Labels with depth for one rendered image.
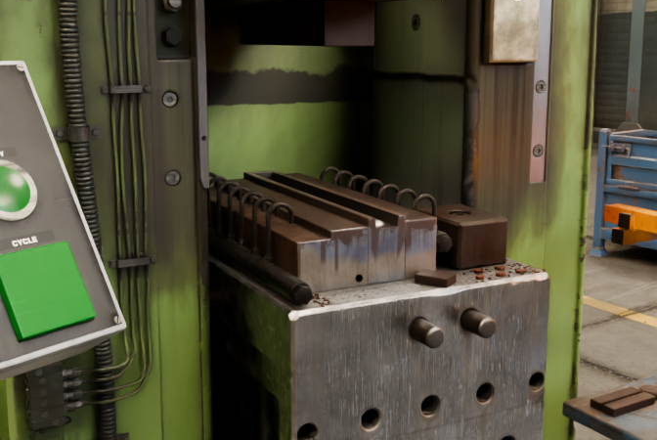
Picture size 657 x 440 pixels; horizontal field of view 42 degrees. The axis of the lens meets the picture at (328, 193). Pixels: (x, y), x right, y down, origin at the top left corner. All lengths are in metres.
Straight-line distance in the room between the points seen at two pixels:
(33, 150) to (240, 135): 0.70
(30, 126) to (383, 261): 0.47
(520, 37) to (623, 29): 9.00
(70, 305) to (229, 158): 0.75
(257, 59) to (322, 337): 0.64
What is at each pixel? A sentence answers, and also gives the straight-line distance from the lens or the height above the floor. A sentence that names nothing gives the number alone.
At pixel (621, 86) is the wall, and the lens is 10.33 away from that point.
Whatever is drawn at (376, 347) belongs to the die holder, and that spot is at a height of 0.86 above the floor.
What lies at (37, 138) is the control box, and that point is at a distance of 0.86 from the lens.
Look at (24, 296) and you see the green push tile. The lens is 0.77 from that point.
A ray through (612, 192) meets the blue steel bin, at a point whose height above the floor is 0.38.
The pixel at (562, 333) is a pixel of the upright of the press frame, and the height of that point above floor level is 0.73.
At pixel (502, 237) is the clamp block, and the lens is 1.20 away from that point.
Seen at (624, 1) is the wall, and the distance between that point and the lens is 10.35.
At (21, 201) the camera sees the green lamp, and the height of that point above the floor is 1.08.
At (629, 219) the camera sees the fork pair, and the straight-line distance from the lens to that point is 1.21.
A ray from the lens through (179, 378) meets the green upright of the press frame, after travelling 1.19.
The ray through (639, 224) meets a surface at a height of 0.98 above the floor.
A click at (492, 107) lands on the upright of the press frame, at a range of 1.34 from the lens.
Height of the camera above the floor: 1.22
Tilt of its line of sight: 10 degrees down
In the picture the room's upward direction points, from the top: straight up
